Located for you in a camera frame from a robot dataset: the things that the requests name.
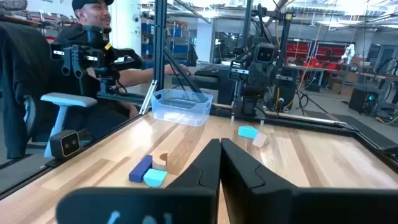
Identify blue rectangular block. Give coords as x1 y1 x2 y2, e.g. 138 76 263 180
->
128 154 154 184

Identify black keyboard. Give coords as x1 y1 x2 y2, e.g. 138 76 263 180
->
195 64 220 78

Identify black office chair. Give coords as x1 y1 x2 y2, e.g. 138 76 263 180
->
0 21 99 160

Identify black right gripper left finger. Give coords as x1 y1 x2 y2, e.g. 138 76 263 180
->
166 138 222 224

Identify black background robot rig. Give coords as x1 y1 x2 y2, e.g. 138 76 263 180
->
241 0 298 68

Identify black table-level camera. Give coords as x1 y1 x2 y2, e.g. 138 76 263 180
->
49 129 81 161

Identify person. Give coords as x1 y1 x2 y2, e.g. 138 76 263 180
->
52 0 191 119

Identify black table frame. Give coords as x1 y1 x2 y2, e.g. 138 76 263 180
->
0 102 398 202

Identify clear plastic bin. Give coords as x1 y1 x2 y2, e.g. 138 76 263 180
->
150 88 214 128

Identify black mesh computer case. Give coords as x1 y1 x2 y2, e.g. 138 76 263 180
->
348 88 379 113

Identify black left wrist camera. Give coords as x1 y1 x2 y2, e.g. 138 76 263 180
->
254 42 278 64

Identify teal block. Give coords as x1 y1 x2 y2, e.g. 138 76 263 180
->
142 168 169 188
237 125 259 140

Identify wooden triangle block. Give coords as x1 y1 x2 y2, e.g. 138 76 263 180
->
251 132 269 149

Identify silver aluminium strut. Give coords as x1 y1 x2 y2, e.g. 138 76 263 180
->
138 79 158 116

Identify wooden arch block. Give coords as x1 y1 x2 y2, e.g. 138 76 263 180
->
152 150 169 171

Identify blue storage shelving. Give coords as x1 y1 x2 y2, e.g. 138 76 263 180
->
141 21 191 70

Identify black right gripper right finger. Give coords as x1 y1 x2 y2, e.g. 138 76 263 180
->
219 138 296 224

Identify black diagonal frame brace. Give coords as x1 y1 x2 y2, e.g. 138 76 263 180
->
162 46 203 94

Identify red storage shelves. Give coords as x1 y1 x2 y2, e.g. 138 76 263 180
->
285 39 346 71

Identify black vertical frame post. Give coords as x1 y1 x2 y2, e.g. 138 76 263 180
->
153 0 169 91

